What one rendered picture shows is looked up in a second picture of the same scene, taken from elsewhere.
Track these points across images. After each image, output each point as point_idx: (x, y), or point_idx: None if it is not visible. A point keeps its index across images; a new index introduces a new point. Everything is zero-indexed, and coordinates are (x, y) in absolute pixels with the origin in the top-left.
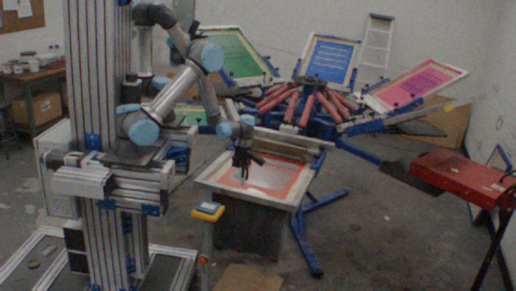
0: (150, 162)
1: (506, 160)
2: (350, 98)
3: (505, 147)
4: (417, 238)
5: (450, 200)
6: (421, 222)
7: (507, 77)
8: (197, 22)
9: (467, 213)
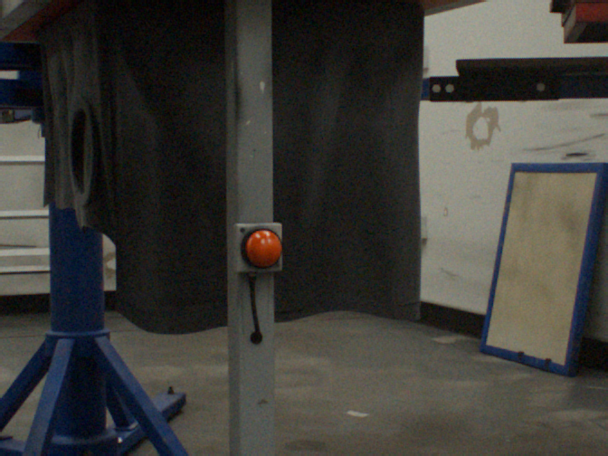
0: None
1: (583, 164)
2: None
3: (546, 154)
4: (490, 421)
5: (451, 361)
6: (451, 400)
7: (452, 12)
8: None
9: (524, 366)
